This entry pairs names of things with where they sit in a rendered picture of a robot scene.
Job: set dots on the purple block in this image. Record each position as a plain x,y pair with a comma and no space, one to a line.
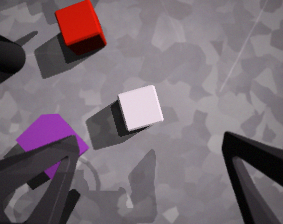
46,129

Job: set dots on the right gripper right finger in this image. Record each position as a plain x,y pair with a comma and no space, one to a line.
266,159

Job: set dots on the red cube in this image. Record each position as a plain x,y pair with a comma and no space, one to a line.
80,27

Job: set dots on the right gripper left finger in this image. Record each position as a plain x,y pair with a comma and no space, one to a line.
17,170

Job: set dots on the white cube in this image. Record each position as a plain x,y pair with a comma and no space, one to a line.
140,108

